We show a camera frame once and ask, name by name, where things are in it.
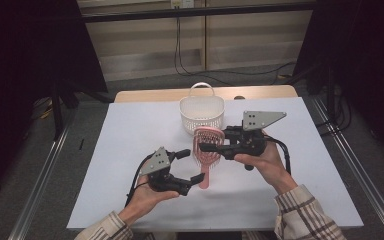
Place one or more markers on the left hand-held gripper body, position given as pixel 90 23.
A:
pixel 161 173

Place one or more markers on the pink hairbrush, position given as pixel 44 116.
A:
pixel 206 163

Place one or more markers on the white perforated plastic basket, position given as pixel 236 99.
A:
pixel 202 113

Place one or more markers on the person's left hand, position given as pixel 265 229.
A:
pixel 150 198

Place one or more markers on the person's right hand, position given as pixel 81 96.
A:
pixel 270 165

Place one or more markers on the white table mat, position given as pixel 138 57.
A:
pixel 120 140

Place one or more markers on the light wooden table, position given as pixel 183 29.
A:
pixel 153 95

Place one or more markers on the black metal stand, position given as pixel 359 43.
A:
pixel 57 110

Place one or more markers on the black horizontal bar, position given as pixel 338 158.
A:
pixel 193 12

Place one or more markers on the black curtain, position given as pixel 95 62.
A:
pixel 363 60
pixel 30 66

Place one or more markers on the aluminium floor rail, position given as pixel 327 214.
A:
pixel 363 166
pixel 38 186

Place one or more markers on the white wall power outlet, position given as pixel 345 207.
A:
pixel 182 3

